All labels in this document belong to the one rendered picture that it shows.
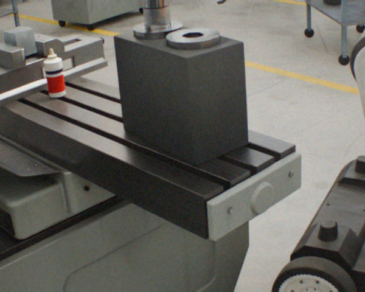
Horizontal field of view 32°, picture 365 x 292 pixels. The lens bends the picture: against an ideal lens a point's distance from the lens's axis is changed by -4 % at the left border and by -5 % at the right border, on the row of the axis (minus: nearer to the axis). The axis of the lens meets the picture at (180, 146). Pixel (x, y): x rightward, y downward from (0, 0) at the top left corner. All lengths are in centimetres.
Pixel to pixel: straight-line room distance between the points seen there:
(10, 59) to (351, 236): 89
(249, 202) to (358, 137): 246
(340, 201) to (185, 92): 77
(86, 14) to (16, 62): 444
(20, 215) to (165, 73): 43
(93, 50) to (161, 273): 57
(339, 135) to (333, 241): 203
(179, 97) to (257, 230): 167
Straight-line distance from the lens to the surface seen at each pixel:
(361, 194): 174
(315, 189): 297
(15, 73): 150
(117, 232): 145
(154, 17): 113
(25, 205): 129
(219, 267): 176
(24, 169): 129
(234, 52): 107
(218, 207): 100
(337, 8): 498
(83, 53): 160
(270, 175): 107
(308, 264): 145
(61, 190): 133
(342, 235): 153
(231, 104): 109
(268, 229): 268
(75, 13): 603
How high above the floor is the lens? 144
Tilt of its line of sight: 25 degrees down
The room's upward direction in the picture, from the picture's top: 5 degrees counter-clockwise
